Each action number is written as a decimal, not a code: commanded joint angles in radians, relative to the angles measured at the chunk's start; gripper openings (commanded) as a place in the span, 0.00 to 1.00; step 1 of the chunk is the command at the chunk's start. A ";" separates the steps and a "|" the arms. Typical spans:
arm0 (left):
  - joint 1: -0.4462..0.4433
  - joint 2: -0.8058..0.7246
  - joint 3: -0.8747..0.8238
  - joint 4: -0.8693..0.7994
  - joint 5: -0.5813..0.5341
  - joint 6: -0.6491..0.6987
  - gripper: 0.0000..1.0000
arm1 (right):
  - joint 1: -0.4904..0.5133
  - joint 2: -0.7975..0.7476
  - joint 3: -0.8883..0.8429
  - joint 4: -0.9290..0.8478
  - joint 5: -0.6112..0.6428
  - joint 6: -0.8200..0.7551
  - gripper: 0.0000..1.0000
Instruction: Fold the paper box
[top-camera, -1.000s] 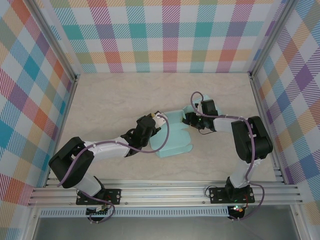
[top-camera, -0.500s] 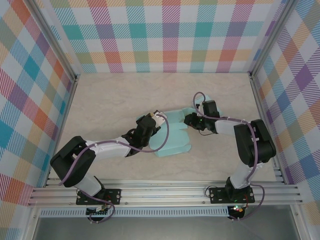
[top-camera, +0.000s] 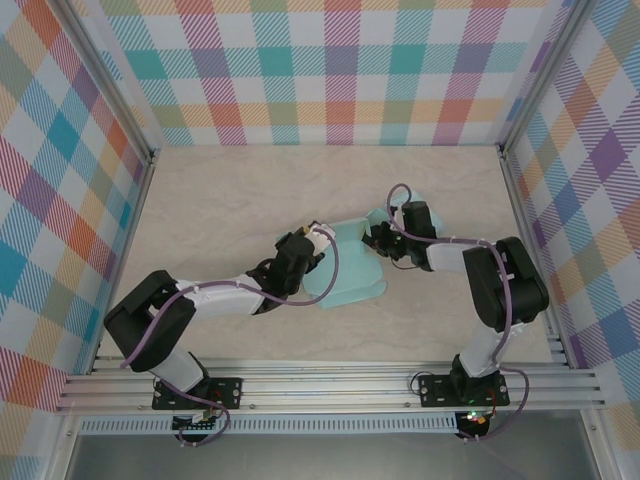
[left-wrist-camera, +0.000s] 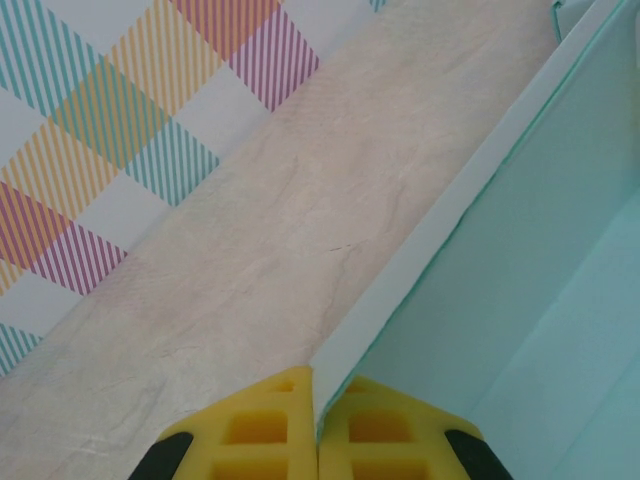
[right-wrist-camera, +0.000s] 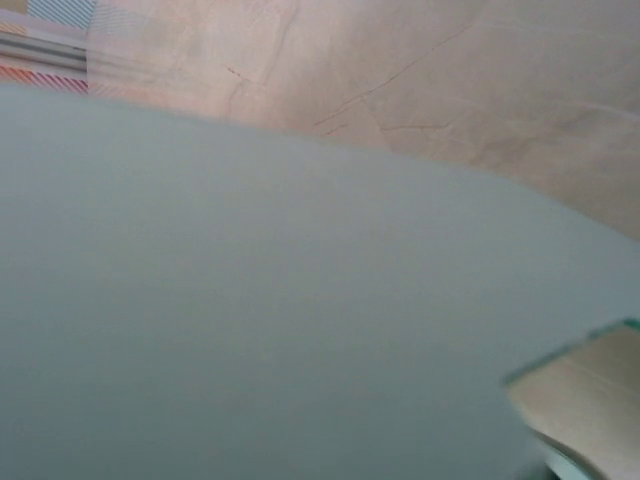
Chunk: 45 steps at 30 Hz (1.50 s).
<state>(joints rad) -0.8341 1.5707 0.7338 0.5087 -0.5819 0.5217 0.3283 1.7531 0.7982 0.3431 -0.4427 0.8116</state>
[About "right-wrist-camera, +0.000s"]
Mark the aluminium side rail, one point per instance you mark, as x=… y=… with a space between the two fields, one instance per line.
x=40 y=50

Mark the light blue paper box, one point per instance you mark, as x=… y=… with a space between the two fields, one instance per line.
x=250 y=300

